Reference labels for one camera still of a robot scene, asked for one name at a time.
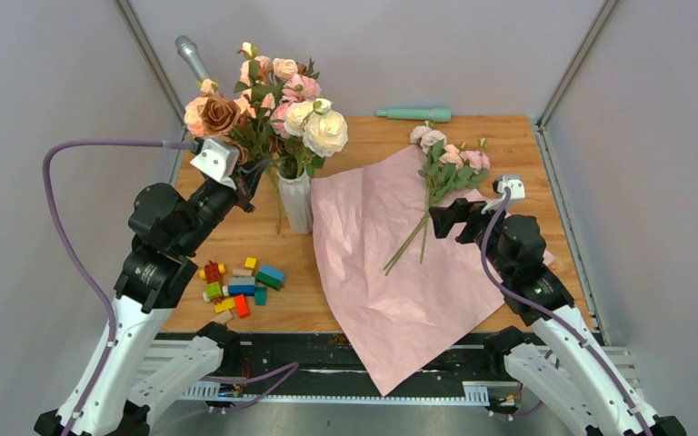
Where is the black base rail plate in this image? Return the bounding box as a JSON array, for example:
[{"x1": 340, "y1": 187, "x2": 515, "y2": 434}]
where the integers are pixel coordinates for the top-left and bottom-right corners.
[{"x1": 210, "y1": 332, "x2": 521, "y2": 402}]

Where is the white rose flower stem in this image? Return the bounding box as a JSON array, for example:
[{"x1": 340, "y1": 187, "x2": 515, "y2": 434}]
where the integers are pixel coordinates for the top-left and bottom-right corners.
[{"x1": 278, "y1": 98, "x2": 348, "y2": 179}]

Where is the green toy brick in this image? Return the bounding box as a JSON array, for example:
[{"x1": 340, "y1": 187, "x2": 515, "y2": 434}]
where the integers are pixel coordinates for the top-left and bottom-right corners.
[{"x1": 203, "y1": 282, "x2": 224, "y2": 302}]

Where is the peach pink rose bunch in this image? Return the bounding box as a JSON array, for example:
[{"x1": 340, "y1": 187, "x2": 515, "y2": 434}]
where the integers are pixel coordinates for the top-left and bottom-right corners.
[{"x1": 175, "y1": 35, "x2": 324, "y2": 179}]

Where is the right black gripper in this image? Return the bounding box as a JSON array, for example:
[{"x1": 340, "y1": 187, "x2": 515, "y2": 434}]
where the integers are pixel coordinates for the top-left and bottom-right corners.
[{"x1": 428, "y1": 197, "x2": 512, "y2": 281}]

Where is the red orange wooden block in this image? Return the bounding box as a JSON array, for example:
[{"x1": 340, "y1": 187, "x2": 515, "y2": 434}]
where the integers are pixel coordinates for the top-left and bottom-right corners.
[{"x1": 234, "y1": 294, "x2": 251, "y2": 319}]

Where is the teal wooden block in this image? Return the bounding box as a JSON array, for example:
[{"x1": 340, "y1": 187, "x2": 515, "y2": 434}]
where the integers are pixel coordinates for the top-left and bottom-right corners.
[{"x1": 254, "y1": 287, "x2": 268, "y2": 306}]

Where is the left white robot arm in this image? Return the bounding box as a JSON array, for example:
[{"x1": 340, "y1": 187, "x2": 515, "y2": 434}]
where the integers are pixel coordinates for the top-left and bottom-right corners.
[{"x1": 34, "y1": 158, "x2": 269, "y2": 435}]

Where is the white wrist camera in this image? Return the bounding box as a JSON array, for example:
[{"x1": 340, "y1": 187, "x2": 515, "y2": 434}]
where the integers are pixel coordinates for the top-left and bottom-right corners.
[
  {"x1": 190, "y1": 138, "x2": 240, "y2": 190},
  {"x1": 482, "y1": 174, "x2": 526, "y2": 214}
]

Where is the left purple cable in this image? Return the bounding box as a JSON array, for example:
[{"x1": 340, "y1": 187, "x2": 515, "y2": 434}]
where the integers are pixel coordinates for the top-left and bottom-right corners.
[{"x1": 42, "y1": 138, "x2": 194, "y2": 436}]

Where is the green blue wooden block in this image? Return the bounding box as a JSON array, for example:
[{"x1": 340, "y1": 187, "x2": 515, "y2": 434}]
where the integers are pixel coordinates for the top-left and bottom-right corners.
[{"x1": 255, "y1": 265, "x2": 285, "y2": 291}]

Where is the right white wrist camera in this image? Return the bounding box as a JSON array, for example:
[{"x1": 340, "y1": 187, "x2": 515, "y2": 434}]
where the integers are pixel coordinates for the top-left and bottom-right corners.
[{"x1": 482, "y1": 174, "x2": 526, "y2": 214}]

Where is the white slotted cable duct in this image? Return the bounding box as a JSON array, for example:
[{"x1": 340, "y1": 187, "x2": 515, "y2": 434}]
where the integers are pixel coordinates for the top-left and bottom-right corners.
[{"x1": 179, "y1": 381, "x2": 491, "y2": 407}]

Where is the red yellow toy brick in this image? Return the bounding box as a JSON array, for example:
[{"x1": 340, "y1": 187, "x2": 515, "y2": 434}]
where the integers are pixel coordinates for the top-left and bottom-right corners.
[{"x1": 199, "y1": 261, "x2": 226, "y2": 284}]

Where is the silver microphone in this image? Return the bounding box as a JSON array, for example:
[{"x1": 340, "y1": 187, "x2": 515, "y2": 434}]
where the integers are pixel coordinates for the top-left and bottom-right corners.
[{"x1": 174, "y1": 35, "x2": 211, "y2": 83}]

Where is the small yellow cube block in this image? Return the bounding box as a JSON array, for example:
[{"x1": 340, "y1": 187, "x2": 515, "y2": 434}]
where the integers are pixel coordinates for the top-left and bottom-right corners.
[{"x1": 244, "y1": 257, "x2": 258, "y2": 271}]

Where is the purple flower bouquet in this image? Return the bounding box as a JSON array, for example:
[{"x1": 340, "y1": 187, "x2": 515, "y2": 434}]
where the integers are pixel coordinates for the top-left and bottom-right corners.
[{"x1": 384, "y1": 121, "x2": 491, "y2": 274}]

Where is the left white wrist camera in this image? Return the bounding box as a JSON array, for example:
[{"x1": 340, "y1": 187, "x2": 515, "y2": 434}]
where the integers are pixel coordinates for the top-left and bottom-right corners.
[{"x1": 190, "y1": 138, "x2": 240, "y2": 190}]

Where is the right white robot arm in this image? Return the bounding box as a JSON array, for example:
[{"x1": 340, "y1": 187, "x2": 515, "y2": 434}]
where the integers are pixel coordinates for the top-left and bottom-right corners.
[{"x1": 429, "y1": 198, "x2": 686, "y2": 435}]

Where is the brown rose flower stem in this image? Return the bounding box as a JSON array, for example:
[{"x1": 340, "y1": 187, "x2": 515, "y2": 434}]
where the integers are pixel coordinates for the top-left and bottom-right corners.
[{"x1": 199, "y1": 94, "x2": 284, "y2": 236}]

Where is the beige wooden block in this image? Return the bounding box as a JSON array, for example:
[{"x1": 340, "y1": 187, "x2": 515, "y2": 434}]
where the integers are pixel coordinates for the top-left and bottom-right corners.
[{"x1": 212, "y1": 310, "x2": 234, "y2": 325}]

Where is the mint green microphone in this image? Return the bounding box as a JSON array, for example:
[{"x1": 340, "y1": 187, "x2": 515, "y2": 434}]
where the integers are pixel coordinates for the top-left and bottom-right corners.
[{"x1": 375, "y1": 107, "x2": 452, "y2": 123}]

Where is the pink wrapping paper sheet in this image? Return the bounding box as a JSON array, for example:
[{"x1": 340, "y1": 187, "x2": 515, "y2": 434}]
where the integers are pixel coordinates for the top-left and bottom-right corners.
[{"x1": 311, "y1": 146, "x2": 504, "y2": 396}]

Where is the yellow wooden block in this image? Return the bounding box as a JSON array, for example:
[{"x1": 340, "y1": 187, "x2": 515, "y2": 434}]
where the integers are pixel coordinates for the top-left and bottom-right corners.
[{"x1": 213, "y1": 297, "x2": 236, "y2": 313}]

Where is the white ribbed vase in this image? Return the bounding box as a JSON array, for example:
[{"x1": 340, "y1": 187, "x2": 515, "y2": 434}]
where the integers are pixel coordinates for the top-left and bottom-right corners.
[{"x1": 277, "y1": 173, "x2": 314, "y2": 234}]

